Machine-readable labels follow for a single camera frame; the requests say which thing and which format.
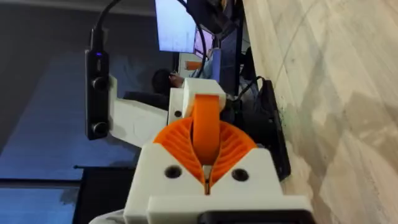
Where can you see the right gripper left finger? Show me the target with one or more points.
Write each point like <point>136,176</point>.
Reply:
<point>155,161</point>

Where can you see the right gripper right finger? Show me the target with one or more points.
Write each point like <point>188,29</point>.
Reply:
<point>252,165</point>

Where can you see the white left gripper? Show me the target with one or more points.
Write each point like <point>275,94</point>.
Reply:
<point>136,121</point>

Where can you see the person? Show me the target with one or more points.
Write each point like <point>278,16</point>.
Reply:
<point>168,81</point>

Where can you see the bright monitor screen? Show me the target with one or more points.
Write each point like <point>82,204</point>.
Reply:
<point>174,25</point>

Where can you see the black rail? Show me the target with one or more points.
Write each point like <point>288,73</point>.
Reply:
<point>273,130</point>

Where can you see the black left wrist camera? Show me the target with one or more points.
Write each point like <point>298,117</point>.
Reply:
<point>98,93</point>

